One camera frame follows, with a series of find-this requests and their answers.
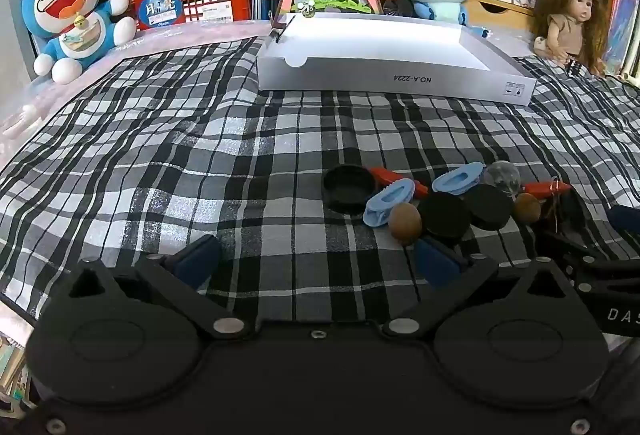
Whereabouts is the light blue toy slipper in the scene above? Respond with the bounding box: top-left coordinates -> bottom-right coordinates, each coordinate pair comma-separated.
363,179 -> 417,229

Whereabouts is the wooden drawer box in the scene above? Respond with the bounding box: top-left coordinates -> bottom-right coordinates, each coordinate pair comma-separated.
465,0 -> 542,32

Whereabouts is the round blue label card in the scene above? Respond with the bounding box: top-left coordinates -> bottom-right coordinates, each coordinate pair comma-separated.
137,0 -> 184,28

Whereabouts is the black binder clip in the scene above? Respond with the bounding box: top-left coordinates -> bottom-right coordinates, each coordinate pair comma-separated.
546,179 -> 587,237

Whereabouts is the black white plaid blanket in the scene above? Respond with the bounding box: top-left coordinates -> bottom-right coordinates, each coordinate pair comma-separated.
0,34 -> 640,322

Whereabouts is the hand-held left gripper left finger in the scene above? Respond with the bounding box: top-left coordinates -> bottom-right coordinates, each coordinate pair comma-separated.
62,234 -> 252,341

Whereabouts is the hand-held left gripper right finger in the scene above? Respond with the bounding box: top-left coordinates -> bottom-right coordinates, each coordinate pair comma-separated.
382,237 -> 583,341

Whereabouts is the brown wooden ball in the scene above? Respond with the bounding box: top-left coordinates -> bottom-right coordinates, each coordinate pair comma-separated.
388,203 -> 423,244
513,192 -> 542,224

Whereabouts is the blue white cat plush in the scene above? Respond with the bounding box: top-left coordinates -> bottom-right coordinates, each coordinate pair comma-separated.
22,0 -> 137,84

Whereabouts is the row of thin picture books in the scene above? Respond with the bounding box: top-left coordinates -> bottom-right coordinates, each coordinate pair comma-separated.
602,0 -> 640,84

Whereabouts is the white cardboard box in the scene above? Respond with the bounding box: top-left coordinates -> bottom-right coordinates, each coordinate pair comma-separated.
256,12 -> 537,106

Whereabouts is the black round cap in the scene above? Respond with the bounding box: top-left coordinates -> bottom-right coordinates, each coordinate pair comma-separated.
416,191 -> 472,244
462,184 -> 514,232
322,166 -> 377,216

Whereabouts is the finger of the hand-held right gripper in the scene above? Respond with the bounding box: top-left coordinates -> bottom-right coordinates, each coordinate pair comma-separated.
535,231 -> 607,277
606,205 -> 640,261

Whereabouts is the long-haired doll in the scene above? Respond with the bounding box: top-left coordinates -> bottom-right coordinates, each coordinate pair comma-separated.
532,0 -> 614,76

